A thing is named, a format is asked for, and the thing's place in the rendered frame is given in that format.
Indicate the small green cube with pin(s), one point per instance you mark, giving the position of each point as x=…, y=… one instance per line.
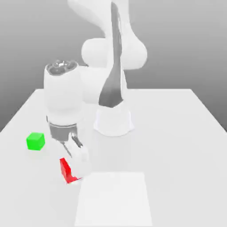
x=35, y=141

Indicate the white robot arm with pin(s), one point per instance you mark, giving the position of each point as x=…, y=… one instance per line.
x=113, y=56

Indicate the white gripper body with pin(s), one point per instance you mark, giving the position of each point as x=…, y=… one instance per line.
x=77, y=153

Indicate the small red cube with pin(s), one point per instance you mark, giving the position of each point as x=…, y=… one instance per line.
x=64, y=168

